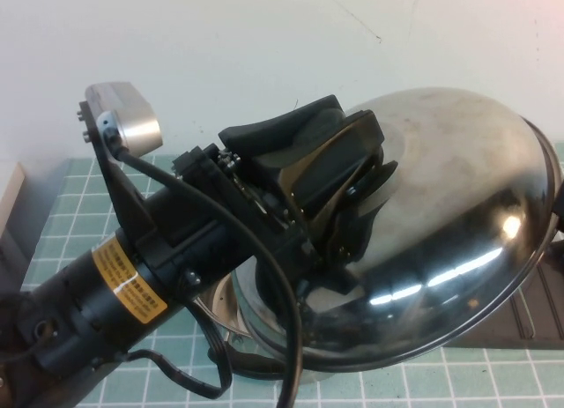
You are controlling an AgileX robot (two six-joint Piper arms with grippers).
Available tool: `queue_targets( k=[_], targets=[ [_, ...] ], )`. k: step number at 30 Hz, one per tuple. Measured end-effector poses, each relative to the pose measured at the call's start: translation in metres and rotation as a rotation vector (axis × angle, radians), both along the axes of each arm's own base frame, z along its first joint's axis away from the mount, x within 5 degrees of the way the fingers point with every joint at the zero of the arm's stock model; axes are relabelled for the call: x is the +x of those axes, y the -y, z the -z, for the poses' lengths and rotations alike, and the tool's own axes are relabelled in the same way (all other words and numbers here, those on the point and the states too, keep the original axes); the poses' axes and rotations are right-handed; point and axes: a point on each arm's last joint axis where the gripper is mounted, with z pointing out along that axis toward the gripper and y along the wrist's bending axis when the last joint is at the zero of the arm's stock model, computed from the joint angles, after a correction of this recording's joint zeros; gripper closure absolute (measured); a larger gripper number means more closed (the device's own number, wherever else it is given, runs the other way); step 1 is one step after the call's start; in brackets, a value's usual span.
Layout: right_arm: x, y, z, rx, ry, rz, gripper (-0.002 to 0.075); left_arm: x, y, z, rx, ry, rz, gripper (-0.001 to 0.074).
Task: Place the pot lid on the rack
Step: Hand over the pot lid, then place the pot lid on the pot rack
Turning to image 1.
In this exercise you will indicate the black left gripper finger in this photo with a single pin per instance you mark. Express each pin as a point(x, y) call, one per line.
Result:
point(326, 165)
point(273, 137)

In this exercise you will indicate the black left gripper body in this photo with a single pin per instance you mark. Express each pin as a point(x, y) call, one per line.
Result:
point(207, 218)

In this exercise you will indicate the stainless steel pot lid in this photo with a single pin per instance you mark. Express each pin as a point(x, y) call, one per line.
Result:
point(449, 192)

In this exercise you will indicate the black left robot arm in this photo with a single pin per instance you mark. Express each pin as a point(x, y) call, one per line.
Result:
point(88, 302)

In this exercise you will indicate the black lid rack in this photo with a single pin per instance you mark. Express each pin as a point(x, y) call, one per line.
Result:
point(529, 320)

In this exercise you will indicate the green tiled table mat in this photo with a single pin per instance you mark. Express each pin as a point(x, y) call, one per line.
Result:
point(79, 196)

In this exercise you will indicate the white side panel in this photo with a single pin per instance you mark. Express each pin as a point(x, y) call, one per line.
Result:
point(12, 183)

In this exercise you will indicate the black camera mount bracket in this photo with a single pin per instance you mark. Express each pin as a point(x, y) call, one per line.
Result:
point(116, 192)

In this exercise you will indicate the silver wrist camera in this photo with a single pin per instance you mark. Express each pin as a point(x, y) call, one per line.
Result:
point(132, 117)

